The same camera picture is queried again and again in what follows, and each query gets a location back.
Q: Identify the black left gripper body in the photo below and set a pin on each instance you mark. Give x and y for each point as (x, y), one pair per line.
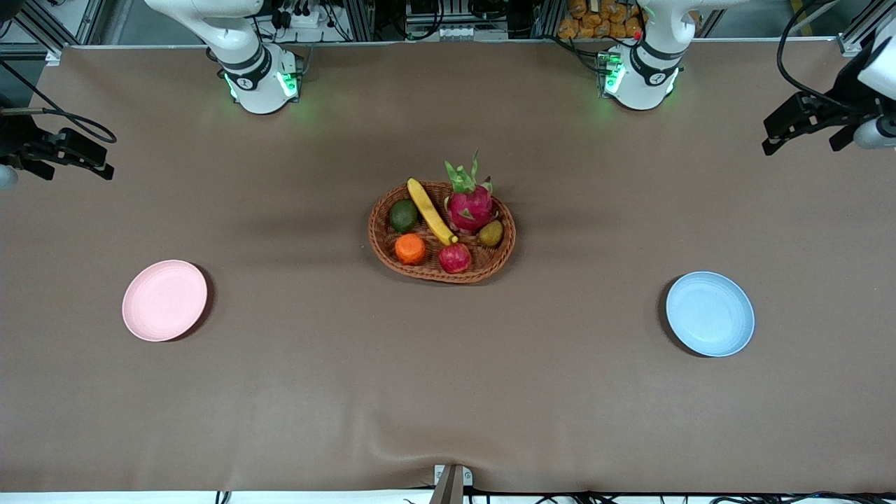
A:
(848, 98)

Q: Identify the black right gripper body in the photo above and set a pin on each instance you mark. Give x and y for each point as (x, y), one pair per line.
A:
(15, 139)

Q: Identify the yellow banana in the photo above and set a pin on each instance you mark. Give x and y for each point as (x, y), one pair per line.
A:
(430, 213)

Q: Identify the red apple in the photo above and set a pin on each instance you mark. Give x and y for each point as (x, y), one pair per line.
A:
(455, 258)

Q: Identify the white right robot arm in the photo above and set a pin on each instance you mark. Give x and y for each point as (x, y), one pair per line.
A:
(255, 77)

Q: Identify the pink plate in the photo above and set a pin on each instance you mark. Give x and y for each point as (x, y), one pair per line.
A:
(164, 301)

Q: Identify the light blue plate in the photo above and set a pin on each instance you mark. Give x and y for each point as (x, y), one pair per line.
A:
(710, 314)

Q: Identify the bag of orange snacks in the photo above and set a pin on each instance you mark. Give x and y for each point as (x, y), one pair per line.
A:
(595, 21)

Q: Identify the green avocado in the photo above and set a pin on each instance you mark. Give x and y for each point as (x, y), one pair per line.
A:
(404, 216)

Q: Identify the yellow-green mango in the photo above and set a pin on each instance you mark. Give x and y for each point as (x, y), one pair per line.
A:
(491, 234)

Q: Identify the orange fruit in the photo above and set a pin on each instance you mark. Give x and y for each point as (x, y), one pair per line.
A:
(410, 250)

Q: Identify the pink dragon fruit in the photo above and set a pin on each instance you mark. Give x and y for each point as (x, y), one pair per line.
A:
(470, 206)

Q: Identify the white power strip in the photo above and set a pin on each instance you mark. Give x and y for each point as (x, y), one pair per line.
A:
(462, 32)

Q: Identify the brown wicker basket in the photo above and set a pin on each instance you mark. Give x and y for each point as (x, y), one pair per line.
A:
(427, 269)

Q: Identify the brown table cloth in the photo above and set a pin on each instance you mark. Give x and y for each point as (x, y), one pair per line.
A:
(448, 392)

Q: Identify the aluminium frame post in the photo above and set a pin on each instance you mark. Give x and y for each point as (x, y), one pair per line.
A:
(861, 31)
(35, 24)

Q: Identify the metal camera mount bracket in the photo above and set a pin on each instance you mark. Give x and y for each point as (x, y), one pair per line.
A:
(448, 486)

